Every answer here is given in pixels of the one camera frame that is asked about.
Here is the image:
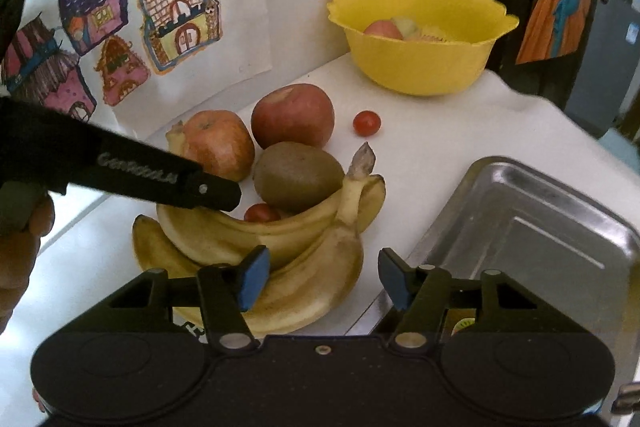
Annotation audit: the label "pale green fruit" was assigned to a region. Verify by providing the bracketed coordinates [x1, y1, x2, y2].
[391, 15, 426, 40]

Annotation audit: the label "brown kiwi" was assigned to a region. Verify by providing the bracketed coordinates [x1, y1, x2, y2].
[252, 142, 346, 211]

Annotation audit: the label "small red apple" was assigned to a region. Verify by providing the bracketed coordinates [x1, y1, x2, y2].
[362, 19, 404, 42]

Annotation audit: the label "person's left hand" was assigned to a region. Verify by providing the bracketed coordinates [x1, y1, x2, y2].
[0, 196, 55, 333]

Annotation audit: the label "grey cabinet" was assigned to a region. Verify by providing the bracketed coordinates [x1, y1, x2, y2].
[565, 0, 640, 138]

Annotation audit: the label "orange striped apple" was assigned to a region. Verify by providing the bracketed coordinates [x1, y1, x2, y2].
[181, 109, 256, 182]

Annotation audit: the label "red cherry tomato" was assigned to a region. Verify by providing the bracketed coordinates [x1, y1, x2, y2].
[353, 110, 382, 136]
[243, 203, 282, 224]

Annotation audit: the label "dark red apple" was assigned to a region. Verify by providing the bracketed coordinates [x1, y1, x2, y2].
[250, 83, 335, 151]

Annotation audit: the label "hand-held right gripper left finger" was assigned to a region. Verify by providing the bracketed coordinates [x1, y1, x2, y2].
[102, 246, 272, 353]

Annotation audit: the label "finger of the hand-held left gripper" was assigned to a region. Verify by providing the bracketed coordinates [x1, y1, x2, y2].
[67, 122, 242, 212]

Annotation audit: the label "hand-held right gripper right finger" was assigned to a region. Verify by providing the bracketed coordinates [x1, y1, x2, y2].
[377, 248, 551, 353]

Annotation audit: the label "metal tray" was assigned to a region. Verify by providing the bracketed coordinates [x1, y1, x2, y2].
[372, 156, 640, 358]

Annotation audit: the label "yellow scalloped plastic bowl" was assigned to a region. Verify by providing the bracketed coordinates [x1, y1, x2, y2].
[326, 0, 520, 96]

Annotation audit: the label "house drawings wall poster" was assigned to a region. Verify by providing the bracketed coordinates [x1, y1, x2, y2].
[0, 0, 273, 138]

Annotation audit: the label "yellow banana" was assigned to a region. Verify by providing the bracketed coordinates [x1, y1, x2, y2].
[156, 121, 387, 269]
[170, 142, 377, 335]
[131, 214, 206, 280]

